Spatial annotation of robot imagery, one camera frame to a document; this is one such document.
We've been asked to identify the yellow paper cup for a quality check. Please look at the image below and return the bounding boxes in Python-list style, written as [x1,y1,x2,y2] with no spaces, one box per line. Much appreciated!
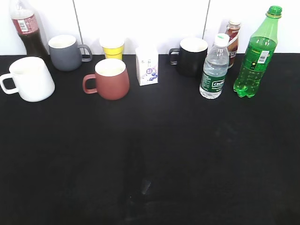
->
[99,36,125,60]

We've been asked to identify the grey ceramic mug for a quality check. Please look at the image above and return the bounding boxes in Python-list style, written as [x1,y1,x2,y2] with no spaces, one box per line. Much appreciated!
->
[48,35,92,72]

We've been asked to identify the brown tea drink bottle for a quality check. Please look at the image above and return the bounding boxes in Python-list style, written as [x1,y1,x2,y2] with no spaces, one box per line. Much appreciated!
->
[225,17,240,69]

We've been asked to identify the red ceramic mug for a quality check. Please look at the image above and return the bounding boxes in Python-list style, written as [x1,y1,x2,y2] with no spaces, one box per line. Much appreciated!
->
[82,58,130,100]

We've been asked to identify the white ceramic mug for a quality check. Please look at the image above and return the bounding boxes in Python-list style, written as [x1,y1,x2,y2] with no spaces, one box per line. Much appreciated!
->
[0,57,55,102]

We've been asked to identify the black ceramic mug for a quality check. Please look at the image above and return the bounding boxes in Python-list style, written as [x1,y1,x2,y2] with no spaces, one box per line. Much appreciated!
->
[168,37,208,77]

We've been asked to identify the cola bottle red label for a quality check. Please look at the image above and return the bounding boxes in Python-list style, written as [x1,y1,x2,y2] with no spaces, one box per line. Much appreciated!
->
[9,0,48,59]

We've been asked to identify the white milk carton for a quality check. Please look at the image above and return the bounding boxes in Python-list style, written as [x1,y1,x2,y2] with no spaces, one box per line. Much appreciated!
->
[135,45,158,86]

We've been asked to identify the green soda bottle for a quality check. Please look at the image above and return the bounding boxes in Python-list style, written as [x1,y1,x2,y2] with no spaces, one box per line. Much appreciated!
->
[233,6,282,98]

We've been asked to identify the clear water bottle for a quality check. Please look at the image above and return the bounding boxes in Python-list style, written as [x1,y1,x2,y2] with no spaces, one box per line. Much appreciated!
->
[199,33,230,99]

